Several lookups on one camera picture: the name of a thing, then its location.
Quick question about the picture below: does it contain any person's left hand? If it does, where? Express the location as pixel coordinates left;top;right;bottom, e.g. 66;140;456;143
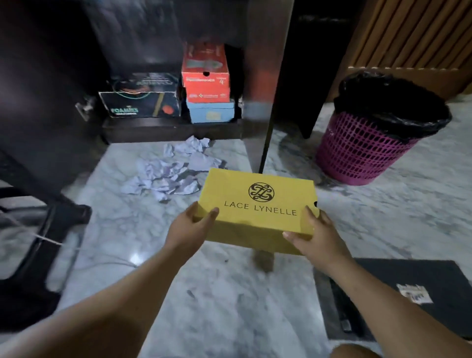
162;201;220;263

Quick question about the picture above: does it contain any person's right hand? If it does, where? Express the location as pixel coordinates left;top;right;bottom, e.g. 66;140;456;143
282;205;353;275

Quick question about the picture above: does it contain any white paper pile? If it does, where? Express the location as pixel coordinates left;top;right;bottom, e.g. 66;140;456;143
119;135;223;203

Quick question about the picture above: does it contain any yellow Lace Lynelle shoebox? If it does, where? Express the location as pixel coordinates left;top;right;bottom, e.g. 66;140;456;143
193;168;321;256

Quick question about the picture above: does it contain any light blue Veranevada box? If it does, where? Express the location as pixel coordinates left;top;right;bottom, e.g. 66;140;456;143
186;99;236;124

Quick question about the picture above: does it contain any black Onitsuka Tiger shoebox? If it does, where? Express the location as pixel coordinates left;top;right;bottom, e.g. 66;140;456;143
313;258;472;342

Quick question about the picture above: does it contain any black Foamies shoebox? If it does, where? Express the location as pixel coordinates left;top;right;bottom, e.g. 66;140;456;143
98;72;181;119

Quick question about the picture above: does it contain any red GoWalk shoebox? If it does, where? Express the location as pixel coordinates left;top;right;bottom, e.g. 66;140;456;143
180;42;231;104

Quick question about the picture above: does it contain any dark wooden cabinet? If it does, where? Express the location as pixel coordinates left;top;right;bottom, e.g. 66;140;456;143
0;0;366;207

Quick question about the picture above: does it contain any person's right forearm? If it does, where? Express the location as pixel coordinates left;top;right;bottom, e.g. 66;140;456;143
326;258;472;358

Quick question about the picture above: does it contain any person's left forearm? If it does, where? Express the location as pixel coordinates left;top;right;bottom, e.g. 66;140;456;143
0;247;185;358

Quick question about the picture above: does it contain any person's bare leg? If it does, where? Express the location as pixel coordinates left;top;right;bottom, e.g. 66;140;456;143
330;343;383;358

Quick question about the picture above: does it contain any black patterned plastic stool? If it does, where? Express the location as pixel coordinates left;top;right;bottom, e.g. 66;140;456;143
0;147;93;332

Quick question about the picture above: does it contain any black trash bag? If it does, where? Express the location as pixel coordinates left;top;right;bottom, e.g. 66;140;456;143
333;70;453;143

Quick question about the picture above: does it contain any brown slatted wooden door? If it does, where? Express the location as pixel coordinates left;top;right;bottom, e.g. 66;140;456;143
326;0;472;102

